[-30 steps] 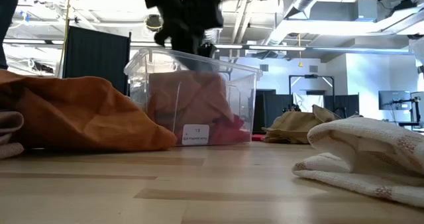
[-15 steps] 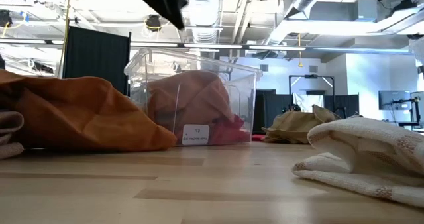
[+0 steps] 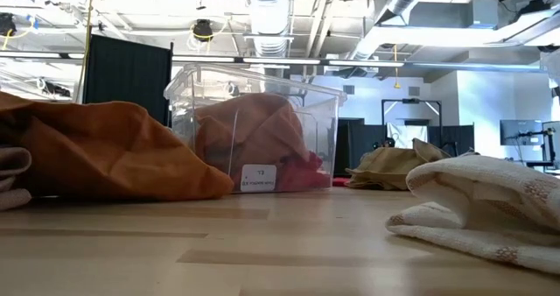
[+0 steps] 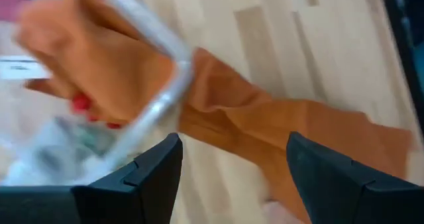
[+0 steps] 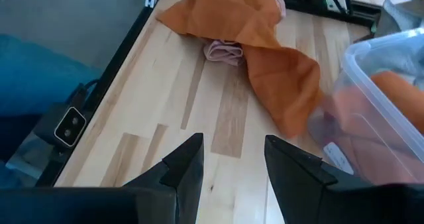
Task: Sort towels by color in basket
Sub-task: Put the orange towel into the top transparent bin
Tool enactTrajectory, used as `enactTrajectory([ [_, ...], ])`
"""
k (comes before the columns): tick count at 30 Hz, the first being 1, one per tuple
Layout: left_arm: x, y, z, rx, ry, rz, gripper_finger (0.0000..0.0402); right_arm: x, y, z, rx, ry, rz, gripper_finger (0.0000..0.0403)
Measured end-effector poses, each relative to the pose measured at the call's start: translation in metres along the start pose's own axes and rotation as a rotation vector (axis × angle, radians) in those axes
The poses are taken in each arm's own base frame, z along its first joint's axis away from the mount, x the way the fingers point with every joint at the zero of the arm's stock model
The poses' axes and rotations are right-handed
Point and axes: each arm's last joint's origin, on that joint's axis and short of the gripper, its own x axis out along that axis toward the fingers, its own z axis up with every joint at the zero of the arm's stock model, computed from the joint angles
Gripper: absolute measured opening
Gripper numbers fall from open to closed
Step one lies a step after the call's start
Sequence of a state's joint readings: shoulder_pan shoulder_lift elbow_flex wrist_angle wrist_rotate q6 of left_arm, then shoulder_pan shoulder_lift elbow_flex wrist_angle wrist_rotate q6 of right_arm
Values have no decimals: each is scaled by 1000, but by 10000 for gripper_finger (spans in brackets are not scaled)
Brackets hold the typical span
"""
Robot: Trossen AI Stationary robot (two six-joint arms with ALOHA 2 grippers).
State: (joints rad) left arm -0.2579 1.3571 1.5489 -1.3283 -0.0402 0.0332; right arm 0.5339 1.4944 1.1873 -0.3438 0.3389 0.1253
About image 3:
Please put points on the white hanging sheet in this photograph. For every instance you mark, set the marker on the white hanging sheet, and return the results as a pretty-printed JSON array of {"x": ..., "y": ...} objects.
[{"x": 407, "y": 131}]

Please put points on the clear plastic bin white label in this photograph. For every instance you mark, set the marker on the clear plastic bin white label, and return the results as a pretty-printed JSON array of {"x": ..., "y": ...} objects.
[{"x": 258, "y": 178}]

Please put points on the gray ceiling air box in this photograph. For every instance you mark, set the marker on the gray ceiling air box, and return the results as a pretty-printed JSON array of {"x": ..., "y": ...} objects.
[{"x": 455, "y": 13}]

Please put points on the black metal gantry frame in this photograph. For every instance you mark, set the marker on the black metal gantry frame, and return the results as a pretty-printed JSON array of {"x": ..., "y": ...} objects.
[{"x": 411, "y": 100}]

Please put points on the background robot arms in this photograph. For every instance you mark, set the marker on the background robot arms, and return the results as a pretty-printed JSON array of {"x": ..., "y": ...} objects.
[{"x": 387, "y": 143}]

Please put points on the white checked towel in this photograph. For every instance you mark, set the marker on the white checked towel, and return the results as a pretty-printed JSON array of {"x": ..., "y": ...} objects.
[{"x": 481, "y": 199}]

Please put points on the yellow hanging pendant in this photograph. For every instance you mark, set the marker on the yellow hanging pendant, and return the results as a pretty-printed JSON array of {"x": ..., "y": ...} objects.
[{"x": 396, "y": 85}]

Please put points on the khaki brown towel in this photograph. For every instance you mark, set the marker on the khaki brown towel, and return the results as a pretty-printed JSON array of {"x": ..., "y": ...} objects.
[{"x": 389, "y": 169}]

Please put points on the black background curtain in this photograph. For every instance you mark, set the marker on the black background curtain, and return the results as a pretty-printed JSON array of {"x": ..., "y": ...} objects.
[{"x": 359, "y": 147}]

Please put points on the long ceiling light strip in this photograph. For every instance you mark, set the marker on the long ceiling light strip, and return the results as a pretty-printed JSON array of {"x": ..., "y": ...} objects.
[{"x": 280, "y": 61}]

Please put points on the silver spiral duct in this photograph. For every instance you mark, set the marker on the silver spiral duct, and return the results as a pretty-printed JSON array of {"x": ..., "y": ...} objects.
[{"x": 268, "y": 7}]

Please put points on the black divider panel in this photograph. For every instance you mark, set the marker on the black divider panel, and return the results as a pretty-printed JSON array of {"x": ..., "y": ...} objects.
[{"x": 127, "y": 77}]

